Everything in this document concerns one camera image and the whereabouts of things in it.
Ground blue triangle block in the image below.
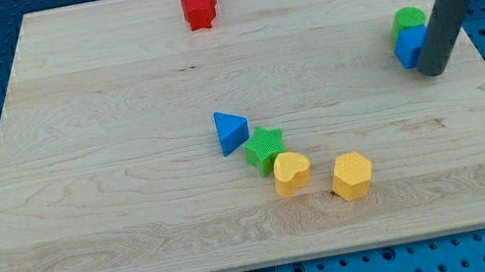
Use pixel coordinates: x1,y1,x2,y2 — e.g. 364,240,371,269
213,112,249,157

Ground light wooden board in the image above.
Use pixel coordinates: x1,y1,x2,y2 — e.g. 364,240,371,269
0,0,485,272

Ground green star block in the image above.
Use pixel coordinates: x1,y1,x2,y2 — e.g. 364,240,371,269
243,126,286,177

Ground yellow heart block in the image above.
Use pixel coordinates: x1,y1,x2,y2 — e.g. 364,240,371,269
273,152,312,198

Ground yellow hexagon block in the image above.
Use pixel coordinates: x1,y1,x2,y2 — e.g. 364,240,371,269
331,152,373,201

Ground red star block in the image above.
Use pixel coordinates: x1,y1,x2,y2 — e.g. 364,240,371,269
179,0,216,31

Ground blue cube block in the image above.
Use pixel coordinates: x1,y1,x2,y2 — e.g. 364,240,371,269
394,26,427,70

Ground green cylinder block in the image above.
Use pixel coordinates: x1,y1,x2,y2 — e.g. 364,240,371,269
391,6,427,43

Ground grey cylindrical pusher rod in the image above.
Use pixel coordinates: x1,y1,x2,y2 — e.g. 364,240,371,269
416,0,471,77

